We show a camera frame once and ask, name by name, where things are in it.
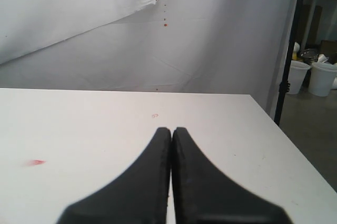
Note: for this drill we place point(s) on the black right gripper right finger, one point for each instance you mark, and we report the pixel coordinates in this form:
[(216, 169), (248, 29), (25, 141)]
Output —
[(203, 194)]

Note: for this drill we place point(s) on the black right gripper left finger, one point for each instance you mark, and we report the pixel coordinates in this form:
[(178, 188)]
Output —
[(138, 195)]

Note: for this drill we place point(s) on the black backdrop stand pole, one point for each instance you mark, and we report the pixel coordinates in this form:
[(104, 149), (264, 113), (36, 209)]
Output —
[(285, 85)]

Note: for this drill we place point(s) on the white plastic bucket left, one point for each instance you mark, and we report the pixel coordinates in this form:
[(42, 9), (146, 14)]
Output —
[(297, 73)]

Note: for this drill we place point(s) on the white plastic bucket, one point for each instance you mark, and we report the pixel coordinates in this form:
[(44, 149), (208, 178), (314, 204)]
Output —
[(322, 78), (297, 73)]

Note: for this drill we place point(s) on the white backdrop cloth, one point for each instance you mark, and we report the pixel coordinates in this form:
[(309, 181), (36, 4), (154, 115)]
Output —
[(197, 46)]

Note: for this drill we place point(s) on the white plastic bucket right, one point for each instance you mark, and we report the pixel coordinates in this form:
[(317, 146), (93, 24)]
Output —
[(322, 78)]

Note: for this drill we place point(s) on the metal bowl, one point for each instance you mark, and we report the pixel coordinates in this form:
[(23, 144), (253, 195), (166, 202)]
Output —
[(309, 55)]

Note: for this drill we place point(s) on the brown wooden shelf unit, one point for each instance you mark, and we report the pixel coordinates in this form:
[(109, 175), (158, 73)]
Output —
[(318, 23)]

